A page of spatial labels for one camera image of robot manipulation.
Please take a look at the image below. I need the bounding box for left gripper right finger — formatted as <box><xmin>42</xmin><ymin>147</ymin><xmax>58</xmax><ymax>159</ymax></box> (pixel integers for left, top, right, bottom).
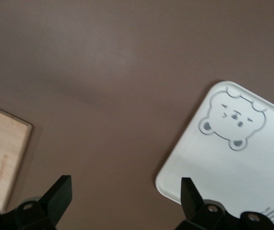
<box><xmin>175</xmin><ymin>177</ymin><xmax>274</xmax><ymax>230</ymax></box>

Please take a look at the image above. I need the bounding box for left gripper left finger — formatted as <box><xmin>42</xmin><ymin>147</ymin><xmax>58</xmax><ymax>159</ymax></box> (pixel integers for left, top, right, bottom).
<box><xmin>0</xmin><ymin>174</ymin><xmax>73</xmax><ymax>230</ymax></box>

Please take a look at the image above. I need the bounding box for cream tray with bear print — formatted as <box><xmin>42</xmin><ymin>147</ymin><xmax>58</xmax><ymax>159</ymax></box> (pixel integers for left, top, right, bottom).
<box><xmin>155</xmin><ymin>80</ymin><xmax>274</xmax><ymax>230</ymax></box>

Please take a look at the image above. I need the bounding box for wooden cutting board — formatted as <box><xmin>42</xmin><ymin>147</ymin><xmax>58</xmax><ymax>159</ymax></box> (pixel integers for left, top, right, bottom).
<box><xmin>0</xmin><ymin>100</ymin><xmax>34</xmax><ymax>211</ymax></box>

